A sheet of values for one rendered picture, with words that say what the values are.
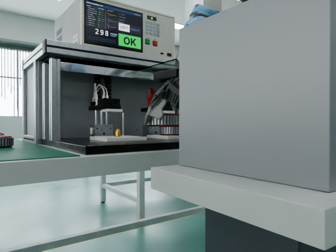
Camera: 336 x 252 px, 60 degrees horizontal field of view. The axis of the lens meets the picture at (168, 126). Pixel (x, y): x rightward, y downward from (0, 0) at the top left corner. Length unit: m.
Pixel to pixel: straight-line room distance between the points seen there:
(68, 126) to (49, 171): 0.56
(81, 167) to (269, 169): 0.45
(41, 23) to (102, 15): 6.67
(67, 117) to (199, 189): 0.89
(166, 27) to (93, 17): 0.35
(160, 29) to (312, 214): 1.15
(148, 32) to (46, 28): 6.63
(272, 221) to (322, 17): 0.24
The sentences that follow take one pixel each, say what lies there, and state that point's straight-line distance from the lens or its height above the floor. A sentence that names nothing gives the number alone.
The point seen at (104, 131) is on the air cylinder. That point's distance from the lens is 1.16.
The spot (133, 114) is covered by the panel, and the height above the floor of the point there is 0.87.
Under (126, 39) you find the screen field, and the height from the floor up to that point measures 1.17.
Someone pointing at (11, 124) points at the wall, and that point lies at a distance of 7.41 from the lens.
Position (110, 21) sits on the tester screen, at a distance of 1.25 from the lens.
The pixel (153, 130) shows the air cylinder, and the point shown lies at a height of 0.80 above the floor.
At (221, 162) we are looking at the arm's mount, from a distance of 0.48.
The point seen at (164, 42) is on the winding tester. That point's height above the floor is 1.19.
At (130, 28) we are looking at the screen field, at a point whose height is 1.22.
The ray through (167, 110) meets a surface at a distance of 1.19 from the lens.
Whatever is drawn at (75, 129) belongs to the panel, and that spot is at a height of 0.80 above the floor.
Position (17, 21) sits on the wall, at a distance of 7.78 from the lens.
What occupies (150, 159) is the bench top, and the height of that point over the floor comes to 0.73.
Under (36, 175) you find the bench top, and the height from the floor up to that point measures 0.71.
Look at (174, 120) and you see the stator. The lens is 0.86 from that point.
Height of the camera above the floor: 0.83
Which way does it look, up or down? level
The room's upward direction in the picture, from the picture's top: straight up
